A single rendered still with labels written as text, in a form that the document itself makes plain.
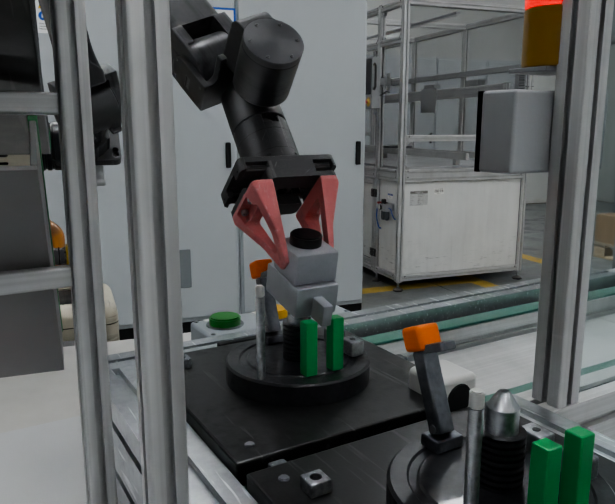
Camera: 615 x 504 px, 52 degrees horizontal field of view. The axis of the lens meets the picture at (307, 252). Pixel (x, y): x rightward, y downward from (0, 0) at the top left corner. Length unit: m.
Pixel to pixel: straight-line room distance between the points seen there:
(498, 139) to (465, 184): 4.36
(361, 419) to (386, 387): 0.07
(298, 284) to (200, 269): 3.08
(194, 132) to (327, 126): 0.79
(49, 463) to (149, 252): 0.48
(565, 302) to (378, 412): 0.19
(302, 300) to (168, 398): 0.26
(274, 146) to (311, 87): 3.14
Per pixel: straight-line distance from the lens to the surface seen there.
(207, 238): 3.61
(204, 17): 0.71
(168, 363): 0.33
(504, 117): 0.57
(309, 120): 3.74
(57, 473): 0.73
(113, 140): 1.23
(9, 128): 0.53
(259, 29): 0.61
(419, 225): 4.75
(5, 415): 0.89
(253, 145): 0.62
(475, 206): 5.00
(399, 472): 0.44
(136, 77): 0.30
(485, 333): 0.92
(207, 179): 3.57
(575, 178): 0.58
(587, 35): 0.58
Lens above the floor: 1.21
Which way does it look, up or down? 11 degrees down
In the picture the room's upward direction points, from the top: straight up
